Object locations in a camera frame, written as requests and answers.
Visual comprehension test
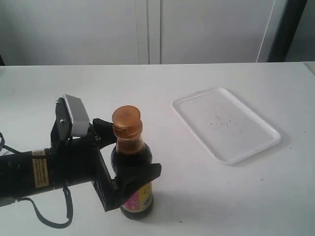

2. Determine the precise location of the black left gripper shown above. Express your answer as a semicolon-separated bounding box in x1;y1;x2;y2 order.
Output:
51;97;161;211

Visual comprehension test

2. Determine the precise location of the soy sauce bottle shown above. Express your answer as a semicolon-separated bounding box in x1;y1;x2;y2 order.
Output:
111;105;154;220

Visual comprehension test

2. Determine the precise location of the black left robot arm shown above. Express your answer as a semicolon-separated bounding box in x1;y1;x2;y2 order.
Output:
0;94;161;211

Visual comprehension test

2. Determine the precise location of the white plastic tray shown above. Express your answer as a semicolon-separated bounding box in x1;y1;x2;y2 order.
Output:
172;87;282;165

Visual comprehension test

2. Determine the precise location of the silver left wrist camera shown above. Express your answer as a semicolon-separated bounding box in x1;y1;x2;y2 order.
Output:
63;94;90;137

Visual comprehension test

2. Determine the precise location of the dark vertical post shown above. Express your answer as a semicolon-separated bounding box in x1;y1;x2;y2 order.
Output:
267;0;307;62

